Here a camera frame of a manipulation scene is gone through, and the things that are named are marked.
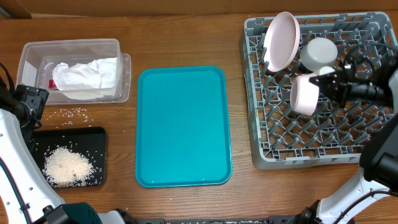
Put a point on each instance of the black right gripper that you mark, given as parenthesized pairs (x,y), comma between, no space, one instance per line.
(342,86)

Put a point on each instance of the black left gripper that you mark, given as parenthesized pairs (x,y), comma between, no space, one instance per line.
(35,97)

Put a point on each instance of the red snack wrapper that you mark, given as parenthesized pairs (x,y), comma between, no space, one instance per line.
(52,85)

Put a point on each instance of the white plastic cup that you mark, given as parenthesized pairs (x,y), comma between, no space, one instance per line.
(324,70)

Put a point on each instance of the grey plastic bowl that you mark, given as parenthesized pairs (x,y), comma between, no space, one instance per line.
(318,53)

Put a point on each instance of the pink plastic bowl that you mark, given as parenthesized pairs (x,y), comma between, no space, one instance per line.
(304,95)

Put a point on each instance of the white napkin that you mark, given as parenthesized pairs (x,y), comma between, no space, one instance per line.
(78,77)
(106,70)

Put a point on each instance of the pink round plate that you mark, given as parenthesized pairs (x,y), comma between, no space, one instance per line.
(281,41)

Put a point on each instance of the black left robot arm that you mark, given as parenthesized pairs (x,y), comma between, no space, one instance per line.
(27,196)

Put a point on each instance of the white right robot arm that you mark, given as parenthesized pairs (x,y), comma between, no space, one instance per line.
(377,175)

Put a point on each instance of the grey dishwasher rack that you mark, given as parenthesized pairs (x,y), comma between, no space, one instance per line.
(283,139)

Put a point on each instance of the white label sticker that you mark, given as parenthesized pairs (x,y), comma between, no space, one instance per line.
(29,75)

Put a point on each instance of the scattered rice grains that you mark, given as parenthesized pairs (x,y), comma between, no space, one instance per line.
(68,118)

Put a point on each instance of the clear plastic bin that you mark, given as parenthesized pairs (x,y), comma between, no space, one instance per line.
(45,56)

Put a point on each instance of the black tray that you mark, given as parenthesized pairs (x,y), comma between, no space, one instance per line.
(91,142)

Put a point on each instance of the pile of white rice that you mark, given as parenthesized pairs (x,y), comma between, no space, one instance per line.
(64,168)

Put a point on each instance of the teal plastic tray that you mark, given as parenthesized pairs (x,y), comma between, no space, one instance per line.
(182,132)

